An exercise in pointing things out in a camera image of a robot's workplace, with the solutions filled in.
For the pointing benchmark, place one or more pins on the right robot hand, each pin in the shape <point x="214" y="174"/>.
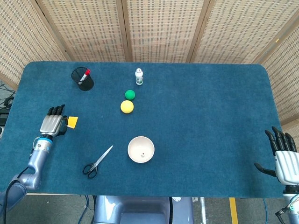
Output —
<point x="283" y="161"/>

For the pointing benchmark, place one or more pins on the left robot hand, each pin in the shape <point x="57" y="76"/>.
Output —
<point x="51" y="123"/>

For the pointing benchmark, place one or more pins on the yellow sticky note pad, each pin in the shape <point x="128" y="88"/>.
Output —
<point x="73" y="121"/>

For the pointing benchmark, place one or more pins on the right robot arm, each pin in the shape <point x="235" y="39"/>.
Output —
<point x="290" y="205"/>

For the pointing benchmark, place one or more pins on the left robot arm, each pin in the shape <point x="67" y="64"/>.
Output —
<point x="30" y="163"/>

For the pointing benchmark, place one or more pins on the black mesh pen holder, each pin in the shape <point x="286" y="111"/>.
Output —
<point x="84" y="80"/>

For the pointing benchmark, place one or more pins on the red capped white marker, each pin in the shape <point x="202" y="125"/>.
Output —
<point x="84" y="75"/>

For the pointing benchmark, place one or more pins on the yellow ball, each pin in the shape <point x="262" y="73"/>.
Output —
<point x="127" y="107"/>

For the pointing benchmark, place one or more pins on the green ball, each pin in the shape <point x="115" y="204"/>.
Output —
<point x="130" y="94"/>

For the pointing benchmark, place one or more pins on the cream white bowl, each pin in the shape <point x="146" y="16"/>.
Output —
<point x="140" y="149"/>

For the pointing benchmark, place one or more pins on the small white plastic bottle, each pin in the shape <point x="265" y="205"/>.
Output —
<point x="139" y="77"/>

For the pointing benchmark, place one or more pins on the blue table mat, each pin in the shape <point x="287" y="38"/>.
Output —
<point x="187" y="128"/>

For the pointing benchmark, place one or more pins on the blue grey robot torso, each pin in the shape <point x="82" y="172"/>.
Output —
<point x="140" y="210"/>

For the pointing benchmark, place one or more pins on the woven folding screen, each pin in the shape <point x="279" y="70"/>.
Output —
<point x="149" y="30"/>

